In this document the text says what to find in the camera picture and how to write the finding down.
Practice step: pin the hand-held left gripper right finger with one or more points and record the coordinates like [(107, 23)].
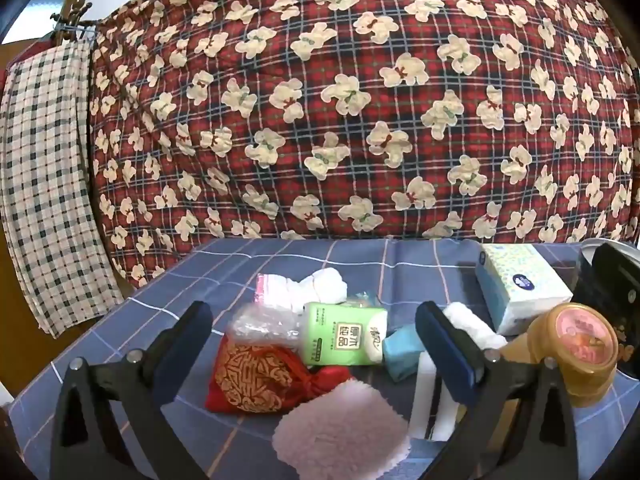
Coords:
[(440, 340)]

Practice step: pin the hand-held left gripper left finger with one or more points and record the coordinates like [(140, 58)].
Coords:
[(200, 330)]

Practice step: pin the white towel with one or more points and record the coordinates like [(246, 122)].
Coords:
[(475, 327)]

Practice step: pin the clear bubble wrap bag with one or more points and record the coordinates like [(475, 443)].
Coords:
[(260, 322)]

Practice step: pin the red gold embroidered pouch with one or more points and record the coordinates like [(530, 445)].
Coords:
[(250, 375)]

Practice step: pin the green tissue pack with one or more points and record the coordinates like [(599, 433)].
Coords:
[(340, 332)]

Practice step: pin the white cloth with pink trim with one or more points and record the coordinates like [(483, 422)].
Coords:
[(320, 287)]

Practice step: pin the dark round basin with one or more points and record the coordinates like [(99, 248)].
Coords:
[(600, 280)]

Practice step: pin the blue sponge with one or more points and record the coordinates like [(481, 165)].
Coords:
[(402, 355)]

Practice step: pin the white foam block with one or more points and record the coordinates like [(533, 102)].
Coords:
[(420, 400)]

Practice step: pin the blue plaid bedsheet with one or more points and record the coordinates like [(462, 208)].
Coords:
[(125, 320)]

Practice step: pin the small clear wrapped packet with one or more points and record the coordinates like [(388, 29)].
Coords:
[(362, 300)]

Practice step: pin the white blue tissue box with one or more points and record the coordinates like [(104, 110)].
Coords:
[(515, 285)]

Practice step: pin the pink fluffy cloth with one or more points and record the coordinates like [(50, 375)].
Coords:
[(340, 430)]

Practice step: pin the jar with gold lid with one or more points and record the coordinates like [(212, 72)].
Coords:
[(575, 340)]

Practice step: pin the green white checked cloth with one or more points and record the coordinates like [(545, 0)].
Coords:
[(45, 185)]

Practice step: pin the red plaid bear-print quilt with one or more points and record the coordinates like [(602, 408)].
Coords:
[(350, 135)]

